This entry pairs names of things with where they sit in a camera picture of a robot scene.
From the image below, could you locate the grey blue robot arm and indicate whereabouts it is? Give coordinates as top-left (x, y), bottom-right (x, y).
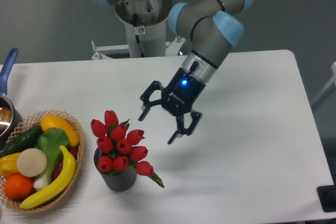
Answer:
top-left (95, 0), bottom-right (254, 138)

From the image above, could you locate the dark red vegetable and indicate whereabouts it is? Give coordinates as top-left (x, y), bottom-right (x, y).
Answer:
top-left (53, 147), bottom-right (78, 180)

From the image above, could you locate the red tulip bouquet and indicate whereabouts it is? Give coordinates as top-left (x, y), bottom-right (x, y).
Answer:
top-left (90, 110), bottom-right (164, 188)

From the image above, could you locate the orange fruit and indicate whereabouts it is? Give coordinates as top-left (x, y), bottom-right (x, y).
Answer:
top-left (4, 173), bottom-right (33, 199)

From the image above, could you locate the green cucumber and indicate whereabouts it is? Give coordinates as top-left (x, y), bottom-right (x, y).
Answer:
top-left (1, 125), bottom-right (43, 158)

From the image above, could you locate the white frame at right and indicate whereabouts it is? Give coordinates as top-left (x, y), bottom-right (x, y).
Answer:
top-left (311, 62), bottom-right (335, 112)

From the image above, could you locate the black device at edge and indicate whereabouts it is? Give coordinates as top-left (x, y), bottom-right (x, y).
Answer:
top-left (317, 185), bottom-right (335, 212)

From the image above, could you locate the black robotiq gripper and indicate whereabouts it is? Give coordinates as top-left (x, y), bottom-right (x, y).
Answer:
top-left (138, 67), bottom-right (207, 145)

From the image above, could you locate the yellow banana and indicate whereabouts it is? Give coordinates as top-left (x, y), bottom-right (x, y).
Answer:
top-left (19, 145), bottom-right (76, 210)

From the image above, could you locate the beige round disc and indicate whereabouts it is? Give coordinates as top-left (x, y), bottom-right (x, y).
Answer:
top-left (16, 148), bottom-right (47, 177)

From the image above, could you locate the steel pot blue handle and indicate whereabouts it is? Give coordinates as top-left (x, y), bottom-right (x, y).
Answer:
top-left (1, 48), bottom-right (22, 149)

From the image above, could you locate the grey ribbed vase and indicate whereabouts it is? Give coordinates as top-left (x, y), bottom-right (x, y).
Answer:
top-left (93, 148), bottom-right (137, 192)

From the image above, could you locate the yellow bell pepper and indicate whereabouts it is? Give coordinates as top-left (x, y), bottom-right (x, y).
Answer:
top-left (0, 153), bottom-right (20, 177)

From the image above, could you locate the black pedestal cable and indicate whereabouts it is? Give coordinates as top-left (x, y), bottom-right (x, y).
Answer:
top-left (132, 13), bottom-right (145, 58)

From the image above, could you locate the woven wicker basket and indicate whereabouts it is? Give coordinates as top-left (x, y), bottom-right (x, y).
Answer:
top-left (1, 110), bottom-right (85, 214)

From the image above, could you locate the green bok choy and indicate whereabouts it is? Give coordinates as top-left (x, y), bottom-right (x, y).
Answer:
top-left (34, 127), bottom-right (69, 190)

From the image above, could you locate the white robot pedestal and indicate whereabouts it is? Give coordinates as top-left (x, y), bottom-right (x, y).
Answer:
top-left (91, 0), bottom-right (185, 60)

